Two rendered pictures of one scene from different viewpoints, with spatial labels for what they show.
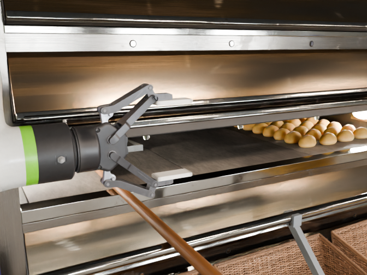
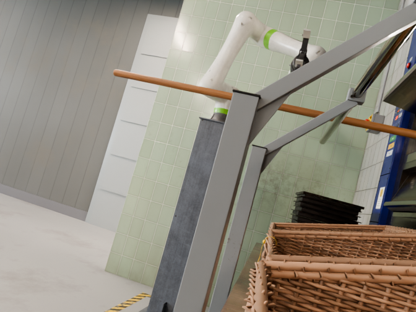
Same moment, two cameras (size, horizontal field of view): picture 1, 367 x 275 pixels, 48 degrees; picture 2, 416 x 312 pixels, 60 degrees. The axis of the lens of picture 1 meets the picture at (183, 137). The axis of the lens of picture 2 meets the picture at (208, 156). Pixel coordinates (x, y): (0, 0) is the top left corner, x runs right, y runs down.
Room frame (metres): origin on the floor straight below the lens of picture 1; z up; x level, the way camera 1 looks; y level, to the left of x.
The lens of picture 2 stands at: (1.47, -1.28, 0.80)
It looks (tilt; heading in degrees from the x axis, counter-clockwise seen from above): 5 degrees up; 130
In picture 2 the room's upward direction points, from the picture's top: 15 degrees clockwise
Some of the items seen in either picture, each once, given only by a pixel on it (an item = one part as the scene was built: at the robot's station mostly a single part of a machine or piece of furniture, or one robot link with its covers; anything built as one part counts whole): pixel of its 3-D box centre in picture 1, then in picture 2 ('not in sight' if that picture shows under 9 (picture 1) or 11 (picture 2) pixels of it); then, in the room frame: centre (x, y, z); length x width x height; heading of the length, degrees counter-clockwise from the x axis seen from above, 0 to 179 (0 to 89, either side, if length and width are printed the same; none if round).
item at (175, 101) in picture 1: (171, 101); (306, 33); (0.72, 0.02, 1.55); 0.07 x 0.03 x 0.01; 117
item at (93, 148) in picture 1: (99, 147); (301, 60); (0.66, 0.14, 1.48); 0.09 x 0.07 x 0.08; 117
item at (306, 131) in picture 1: (298, 127); not in sight; (2.20, -0.63, 1.21); 0.61 x 0.48 x 0.06; 28
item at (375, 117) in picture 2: not in sight; (374, 124); (0.79, 0.98, 1.46); 0.10 x 0.07 x 0.10; 118
